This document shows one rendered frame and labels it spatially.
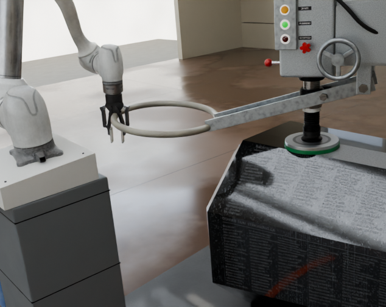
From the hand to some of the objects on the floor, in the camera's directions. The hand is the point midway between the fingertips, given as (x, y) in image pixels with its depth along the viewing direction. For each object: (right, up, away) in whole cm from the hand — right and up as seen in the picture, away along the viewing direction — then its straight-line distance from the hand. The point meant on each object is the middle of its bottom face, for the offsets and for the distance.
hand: (117, 135), depth 236 cm
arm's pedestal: (-21, -94, +1) cm, 96 cm away
